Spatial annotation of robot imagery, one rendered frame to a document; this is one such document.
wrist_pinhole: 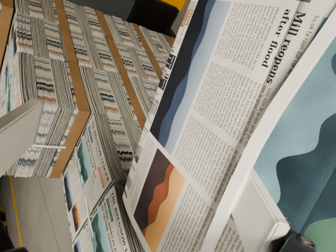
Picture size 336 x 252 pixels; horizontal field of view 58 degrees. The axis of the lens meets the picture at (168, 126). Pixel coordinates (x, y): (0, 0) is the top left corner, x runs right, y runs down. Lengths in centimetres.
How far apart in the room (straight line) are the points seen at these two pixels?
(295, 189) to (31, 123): 16
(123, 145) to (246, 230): 88
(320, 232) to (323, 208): 1
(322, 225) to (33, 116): 18
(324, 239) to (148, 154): 21
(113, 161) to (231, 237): 74
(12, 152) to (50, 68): 106
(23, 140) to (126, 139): 89
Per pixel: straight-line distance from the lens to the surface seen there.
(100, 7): 229
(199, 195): 27
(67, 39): 144
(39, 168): 128
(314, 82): 21
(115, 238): 88
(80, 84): 119
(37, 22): 148
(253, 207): 18
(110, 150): 99
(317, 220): 21
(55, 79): 117
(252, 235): 17
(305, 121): 21
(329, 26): 21
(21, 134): 18
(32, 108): 18
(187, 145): 29
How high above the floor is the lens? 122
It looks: 35 degrees down
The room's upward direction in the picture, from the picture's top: 82 degrees counter-clockwise
